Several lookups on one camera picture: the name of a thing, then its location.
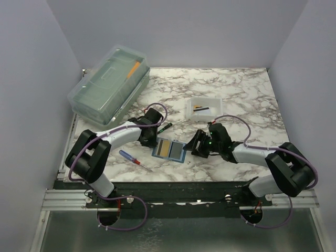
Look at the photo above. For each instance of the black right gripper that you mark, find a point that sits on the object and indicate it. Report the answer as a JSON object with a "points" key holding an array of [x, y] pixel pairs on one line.
{"points": [[201, 136]]}

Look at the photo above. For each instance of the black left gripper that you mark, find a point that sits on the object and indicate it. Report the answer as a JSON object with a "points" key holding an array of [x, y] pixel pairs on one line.
{"points": [[154, 142]]}

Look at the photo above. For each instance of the blue leather card holder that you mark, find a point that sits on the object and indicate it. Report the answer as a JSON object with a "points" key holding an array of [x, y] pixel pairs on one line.
{"points": [[169, 150]]}

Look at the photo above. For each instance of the white plastic card tray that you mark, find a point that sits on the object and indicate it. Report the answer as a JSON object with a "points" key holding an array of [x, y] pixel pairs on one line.
{"points": [[214, 103]]}

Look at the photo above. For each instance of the black credit card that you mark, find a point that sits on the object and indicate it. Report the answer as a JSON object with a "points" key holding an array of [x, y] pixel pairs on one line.
{"points": [[176, 150]]}

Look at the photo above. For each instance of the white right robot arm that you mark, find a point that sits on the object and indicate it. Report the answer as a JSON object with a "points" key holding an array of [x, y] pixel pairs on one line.
{"points": [[290, 174]]}

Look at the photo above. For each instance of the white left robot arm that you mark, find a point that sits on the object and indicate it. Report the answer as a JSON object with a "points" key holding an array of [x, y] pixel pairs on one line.
{"points": [[89, 154]]}

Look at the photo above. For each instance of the white striped credit card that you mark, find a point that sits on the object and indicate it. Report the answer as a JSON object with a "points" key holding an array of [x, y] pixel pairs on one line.
{"points": [[203, 110]]}

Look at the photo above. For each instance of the green black screwdriver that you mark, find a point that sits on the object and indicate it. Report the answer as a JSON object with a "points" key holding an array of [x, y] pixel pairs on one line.
{"points": [[165, 128]]}

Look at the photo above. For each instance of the blue red screwdriver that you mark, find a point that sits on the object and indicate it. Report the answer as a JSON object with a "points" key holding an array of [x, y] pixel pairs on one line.
{"points": [[132, 159]]}

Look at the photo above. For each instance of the clear plastic storage box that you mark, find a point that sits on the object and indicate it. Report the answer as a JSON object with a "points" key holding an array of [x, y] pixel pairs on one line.
{"points": [[105, 94]]}

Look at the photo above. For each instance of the orange pen in box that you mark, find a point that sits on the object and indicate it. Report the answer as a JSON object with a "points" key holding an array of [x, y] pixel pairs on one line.
{"points": [[134, 68]]}

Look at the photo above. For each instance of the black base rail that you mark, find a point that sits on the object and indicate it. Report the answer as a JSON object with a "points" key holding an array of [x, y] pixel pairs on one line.
{"points": [[141, 209]]}

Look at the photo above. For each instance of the aluminium frame rail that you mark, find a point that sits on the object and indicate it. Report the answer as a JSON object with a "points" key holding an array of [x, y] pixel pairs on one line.
{"points": [[169, 195]]}

